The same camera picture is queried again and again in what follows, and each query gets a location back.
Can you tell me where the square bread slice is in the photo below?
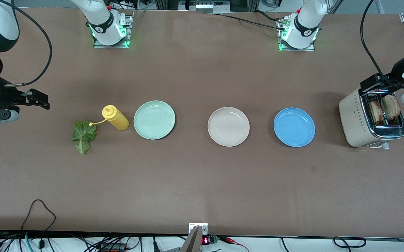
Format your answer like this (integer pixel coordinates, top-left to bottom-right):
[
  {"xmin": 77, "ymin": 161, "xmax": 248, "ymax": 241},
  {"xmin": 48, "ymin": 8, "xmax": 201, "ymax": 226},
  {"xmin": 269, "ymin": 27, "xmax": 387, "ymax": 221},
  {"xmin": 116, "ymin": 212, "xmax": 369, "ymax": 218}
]
[{"xmin": 369, "ymin": 101, "xmax": 384, "ymax": 124}]

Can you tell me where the green lettuce leaf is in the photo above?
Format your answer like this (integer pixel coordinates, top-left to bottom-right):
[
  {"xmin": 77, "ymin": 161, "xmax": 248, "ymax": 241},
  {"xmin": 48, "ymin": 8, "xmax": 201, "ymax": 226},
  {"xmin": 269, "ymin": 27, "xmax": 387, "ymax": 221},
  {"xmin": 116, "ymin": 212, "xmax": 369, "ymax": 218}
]
[{"xmin": 71, "ymin": 120, "xmax": 98, "ymax": 155}]

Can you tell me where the yellow mustard squeeze bottle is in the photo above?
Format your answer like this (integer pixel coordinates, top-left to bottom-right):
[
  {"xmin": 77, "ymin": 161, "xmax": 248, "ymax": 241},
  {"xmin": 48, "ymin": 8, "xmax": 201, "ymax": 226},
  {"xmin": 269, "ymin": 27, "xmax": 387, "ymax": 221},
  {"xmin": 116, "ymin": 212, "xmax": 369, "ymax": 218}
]
[{"xmin": 89, "ymin": 105, "xmax": 130, "ymax": 131}]

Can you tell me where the blue plate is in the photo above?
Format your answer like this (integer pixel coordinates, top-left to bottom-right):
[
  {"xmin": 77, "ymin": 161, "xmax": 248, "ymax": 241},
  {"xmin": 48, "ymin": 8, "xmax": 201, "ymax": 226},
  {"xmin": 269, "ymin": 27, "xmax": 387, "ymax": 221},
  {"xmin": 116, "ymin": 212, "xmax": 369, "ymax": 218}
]
[{"xmin": 273, "ymin": 107, "xmax": 316, "ymax": 148}]

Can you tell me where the mint green plate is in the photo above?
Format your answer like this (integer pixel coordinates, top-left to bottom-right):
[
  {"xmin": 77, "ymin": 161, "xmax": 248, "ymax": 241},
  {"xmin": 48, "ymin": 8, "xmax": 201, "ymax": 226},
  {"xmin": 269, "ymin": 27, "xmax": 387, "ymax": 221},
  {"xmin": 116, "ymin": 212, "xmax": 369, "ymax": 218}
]
[{"xmin": 133, "ymin": 100, "xmax": 176, "ymax": 140}]

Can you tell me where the beige plate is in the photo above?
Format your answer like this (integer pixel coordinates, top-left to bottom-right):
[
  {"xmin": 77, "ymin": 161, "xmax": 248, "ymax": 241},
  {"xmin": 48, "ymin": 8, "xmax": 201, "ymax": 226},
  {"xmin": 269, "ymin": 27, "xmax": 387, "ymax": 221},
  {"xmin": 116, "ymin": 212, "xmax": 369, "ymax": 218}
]
[{"xmin": 207, "ymin": 107, "xmax": 250, "ymax": 147}]

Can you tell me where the beige chrome toaster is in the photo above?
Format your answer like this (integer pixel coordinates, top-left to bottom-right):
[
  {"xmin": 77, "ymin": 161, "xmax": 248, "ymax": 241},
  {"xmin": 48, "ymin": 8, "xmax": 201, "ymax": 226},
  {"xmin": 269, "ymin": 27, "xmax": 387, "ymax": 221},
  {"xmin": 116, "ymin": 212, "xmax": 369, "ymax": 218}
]
[{"xmin": 338, "ymin": 84, "xmax": 404, "ymax": 150}]

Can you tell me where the black box with lights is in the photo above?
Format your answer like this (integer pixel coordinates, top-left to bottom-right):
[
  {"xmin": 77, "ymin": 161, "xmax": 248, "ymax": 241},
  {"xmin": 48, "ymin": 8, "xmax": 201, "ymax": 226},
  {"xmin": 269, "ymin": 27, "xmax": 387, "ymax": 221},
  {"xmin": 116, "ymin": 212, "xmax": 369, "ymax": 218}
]
[{"xmin": 178, "ymin": 0, "xmax": 231, "ymax": 13}]

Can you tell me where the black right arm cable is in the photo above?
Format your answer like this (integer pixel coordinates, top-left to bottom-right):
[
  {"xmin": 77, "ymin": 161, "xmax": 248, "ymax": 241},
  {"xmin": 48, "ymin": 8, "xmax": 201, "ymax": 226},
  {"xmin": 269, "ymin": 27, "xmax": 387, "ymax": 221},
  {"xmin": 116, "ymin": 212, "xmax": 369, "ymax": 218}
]
[{"xmin": 0, "ymin": 0, "xmax": 53, "ymax": 87}]

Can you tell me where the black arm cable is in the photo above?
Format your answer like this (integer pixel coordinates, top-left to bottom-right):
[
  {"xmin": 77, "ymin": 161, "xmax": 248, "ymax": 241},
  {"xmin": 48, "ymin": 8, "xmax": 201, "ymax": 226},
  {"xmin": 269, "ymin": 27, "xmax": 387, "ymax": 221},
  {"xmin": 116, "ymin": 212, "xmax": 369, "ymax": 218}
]
[
  {"xmin": 360, "ymin": 0, "xmax": 398, "ymax": 86},
  {"xmin": 0, "ymin": 0, "xmax": 53, "ymax": 87}
]

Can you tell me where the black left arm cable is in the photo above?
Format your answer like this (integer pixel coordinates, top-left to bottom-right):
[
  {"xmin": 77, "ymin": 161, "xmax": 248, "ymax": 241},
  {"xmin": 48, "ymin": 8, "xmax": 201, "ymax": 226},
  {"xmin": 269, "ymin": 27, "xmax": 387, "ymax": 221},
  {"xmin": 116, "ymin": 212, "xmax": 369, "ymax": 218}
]
[{"xmin": 360, "ymin": 0, "xmax": 398, "ymax": 86}]

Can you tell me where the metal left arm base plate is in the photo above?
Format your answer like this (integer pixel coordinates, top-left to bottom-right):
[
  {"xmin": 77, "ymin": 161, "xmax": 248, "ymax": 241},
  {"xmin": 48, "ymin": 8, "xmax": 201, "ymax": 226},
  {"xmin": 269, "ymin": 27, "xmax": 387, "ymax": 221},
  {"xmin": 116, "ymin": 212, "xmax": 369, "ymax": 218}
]
[{"xmin": 278, "ymin": 19, "xmax": 316, "ymax": 52}]

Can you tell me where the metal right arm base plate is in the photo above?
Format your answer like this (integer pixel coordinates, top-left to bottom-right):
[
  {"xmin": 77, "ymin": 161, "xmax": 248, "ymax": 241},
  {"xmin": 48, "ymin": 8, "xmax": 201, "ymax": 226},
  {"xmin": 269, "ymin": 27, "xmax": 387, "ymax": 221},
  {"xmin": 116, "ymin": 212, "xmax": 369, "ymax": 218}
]
[{"xmin": 93, "ymin": 14, "xmax": 132, "ymax": 49}]

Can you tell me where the black looped usb cable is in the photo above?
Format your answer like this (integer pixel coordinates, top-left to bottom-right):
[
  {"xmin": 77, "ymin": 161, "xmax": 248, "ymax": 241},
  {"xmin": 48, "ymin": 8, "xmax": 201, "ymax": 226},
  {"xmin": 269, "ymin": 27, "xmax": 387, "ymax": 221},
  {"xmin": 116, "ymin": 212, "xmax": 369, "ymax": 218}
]
[{"xmin": 21, "ymin": 199, "xmax": 56, "ymax": 250}]

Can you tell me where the black cable on table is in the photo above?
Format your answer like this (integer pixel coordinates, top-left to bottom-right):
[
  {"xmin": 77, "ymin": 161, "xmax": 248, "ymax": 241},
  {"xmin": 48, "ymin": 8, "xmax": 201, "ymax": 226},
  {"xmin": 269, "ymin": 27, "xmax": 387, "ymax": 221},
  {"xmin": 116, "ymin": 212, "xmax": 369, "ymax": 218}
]
[{"xmin": 205, "ymin": 10, "xmax": 288, "ymax": 31}]

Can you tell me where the black coiled cable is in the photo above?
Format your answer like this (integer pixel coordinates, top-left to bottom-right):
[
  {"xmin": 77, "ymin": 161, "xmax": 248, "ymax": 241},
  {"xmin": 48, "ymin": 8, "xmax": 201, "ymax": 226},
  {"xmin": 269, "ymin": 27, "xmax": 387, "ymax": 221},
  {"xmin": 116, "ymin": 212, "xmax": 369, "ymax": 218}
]
[{"xmin": 333, "ymin": 237, "xmax": 367, "ymax": 248}]

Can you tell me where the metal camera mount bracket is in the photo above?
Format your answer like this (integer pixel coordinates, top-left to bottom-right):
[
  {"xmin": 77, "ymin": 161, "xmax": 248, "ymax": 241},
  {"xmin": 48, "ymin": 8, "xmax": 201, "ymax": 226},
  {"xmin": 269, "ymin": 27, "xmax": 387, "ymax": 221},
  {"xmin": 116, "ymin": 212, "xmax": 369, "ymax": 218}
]
[{"xmin": 180, "ymin": 223, "xmax": 209, "ymax": 252}]

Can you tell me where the red clip wire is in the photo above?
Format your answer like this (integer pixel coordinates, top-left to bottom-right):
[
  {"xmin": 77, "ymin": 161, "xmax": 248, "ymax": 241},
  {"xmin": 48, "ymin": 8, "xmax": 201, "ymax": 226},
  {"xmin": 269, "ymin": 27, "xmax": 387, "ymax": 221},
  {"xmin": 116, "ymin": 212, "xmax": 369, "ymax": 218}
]
[{"xmin": 219, "ymin": 236, "xmax": 249, "ymax": 252}]

